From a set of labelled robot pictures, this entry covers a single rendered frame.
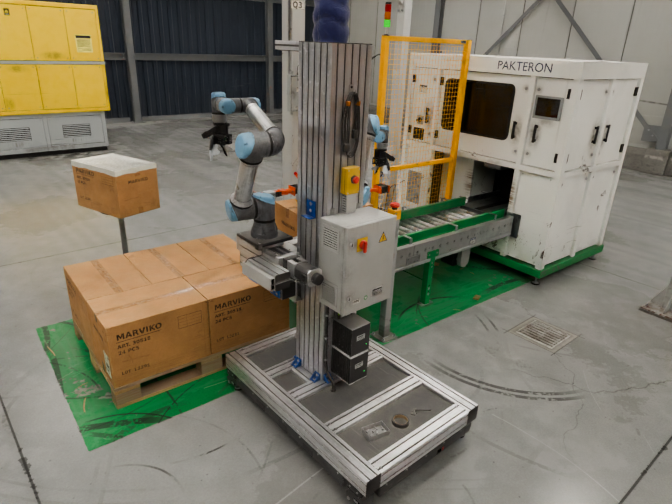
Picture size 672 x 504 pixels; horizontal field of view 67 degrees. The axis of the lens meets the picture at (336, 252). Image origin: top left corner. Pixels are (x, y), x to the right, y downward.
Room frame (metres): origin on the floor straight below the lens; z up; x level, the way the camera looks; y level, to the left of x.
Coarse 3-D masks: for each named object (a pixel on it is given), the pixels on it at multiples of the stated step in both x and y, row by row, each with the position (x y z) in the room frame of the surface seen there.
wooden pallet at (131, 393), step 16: (80, 336) 3.06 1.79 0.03; (224, 352) 2.78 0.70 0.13; (96, 368) 2.68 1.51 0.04; (176, 368) 2.58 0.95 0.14; (208, 368) 2.71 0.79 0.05; (224, 368) 2.78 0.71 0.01; (128, 384) 2.40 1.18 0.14; (160, 384) 2.57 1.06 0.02; (176, 384) 2.57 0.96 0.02; (112, 400) 2.42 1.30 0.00; (128, 400) 2.39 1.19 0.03
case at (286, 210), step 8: (288, 200) 3.55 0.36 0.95; (280, 208) 3.43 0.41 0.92; (288, 208) 3.36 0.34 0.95; (296, 208) 3.36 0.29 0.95; (280, 216) 3.43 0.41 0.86; (288, 216) 3.34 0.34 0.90; (296, 216) 3.25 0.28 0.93; (280, 224) 3.43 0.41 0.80; (288, 224) 3.34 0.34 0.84; (296, 224) 3.25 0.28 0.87; (288, 232) 3.34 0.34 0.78; (296, 232) 3.25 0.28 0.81
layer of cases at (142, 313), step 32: (128, 256) 3.33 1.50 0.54; (160, 256) 3.36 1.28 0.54; (192, 256) 3.39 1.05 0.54; (224, 256) 3.40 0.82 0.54; (96, 288) 2.82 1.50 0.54; (128, 288) 2.84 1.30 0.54; (160, 288) 2.85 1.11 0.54; (192, 288) 2.87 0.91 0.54; (224, 288) 2.89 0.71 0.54; (256, 288) 2.94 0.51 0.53; (96, 320) 2.49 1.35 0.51; (128, 320) 2.45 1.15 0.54; (160, 320) 2.54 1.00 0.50; (192, 320) 2.66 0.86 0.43; (224, 320) 2.79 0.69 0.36; (256, 320) 2.94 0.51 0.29; (288, 320) 3.10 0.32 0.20; (96, 352) 2.62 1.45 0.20; (128, 352) 2.42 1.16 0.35; (160, 352) 2.53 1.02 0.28; (192, 352) 2.65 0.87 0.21
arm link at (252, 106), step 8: (248, 104) 2.67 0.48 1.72; (256, 104) 2.67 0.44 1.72; (240, 112) 2.69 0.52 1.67; (248, 112) 2.63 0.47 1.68; (256, 112) 2.59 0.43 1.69; (256, 120) 2.55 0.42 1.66; (264, 120) 2.52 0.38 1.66; (264, 128) 2.48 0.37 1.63; (272, 128) 2.44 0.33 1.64; (272, 136) 2.35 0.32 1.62; (280, 136) 2.39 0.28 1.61; (280, 144) 2.37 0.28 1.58
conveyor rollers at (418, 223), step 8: (456, 208) 4.85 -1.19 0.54; (424, 216) 4.57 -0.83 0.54; (432, 216) 4.61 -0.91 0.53; (440, 216) 4.55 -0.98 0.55; (448, 216) 4.58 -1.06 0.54; (456, 216) 4.61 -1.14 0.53; (464, 216) 4.58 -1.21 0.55; (400, 224) 4.31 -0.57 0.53; (408, 224) 4.28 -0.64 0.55; (416, 224) 4.30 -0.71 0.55; (424, 224) 4.33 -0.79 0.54; (432, 224) 4.37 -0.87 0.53; (440, 224) 4.32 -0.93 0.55; (400, 232) 4.07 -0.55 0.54; (408, 232) 4.11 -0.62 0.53
